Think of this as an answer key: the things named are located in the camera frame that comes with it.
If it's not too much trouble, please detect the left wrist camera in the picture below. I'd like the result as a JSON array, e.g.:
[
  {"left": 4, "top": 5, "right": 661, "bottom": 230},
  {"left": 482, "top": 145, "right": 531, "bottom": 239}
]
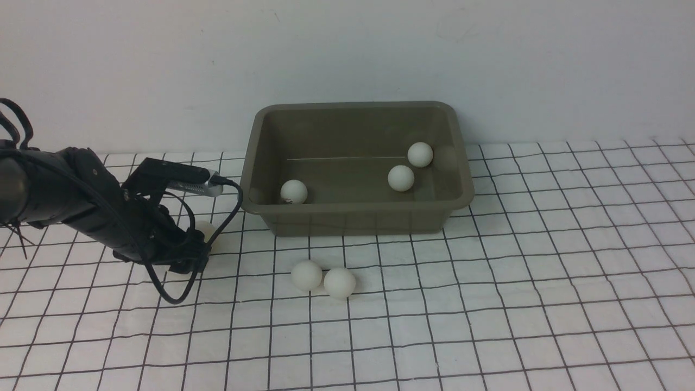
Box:
[{"left": 122, "top": 157, "right": 224, "bottom": 201}]

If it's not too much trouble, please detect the olive green plastic bin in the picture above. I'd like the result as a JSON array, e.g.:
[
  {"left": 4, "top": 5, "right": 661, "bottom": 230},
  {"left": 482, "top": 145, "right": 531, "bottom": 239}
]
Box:
[{"left": 241, "top": 101, "right": 476, "bottom": 237}]

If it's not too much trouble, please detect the white grid-pattern tablecloth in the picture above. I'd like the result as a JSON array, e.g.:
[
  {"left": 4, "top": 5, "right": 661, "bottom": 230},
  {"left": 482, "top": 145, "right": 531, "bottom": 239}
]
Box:
[{"left": 1, "top": 139, "right": 694, "bottom": 390}]

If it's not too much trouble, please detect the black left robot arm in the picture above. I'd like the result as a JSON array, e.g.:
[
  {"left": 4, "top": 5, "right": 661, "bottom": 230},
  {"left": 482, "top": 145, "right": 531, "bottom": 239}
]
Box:
[{"left": 1, "top": 148, "right": 212, "bottom": 274}]

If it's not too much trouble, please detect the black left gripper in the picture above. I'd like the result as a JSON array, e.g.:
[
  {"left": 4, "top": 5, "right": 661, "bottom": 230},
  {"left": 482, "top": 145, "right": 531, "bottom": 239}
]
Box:
[{"left": 112, "top": 191, "right": 209, "bottom": 273}]

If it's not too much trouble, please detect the white ball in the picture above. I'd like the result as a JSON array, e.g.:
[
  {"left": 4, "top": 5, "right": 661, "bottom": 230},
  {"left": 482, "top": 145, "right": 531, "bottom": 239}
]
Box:
[
  {"left": 195, "top": 220, "right": 218, "bottom": 253},
  {"left": 290, "top": 260, "right": 323, "bottom": 292},
  {"left": 406, "top": 142, "right": 434, "bottom": 168},
  {"left": 387, "top": 165, "right": 415, "bottom": 192},
  {"left": 280, "top": 180, "right": 308, "bottom": 204},
  {"left": 323, "top": 268, "right": 357, "bottom": 299}
]

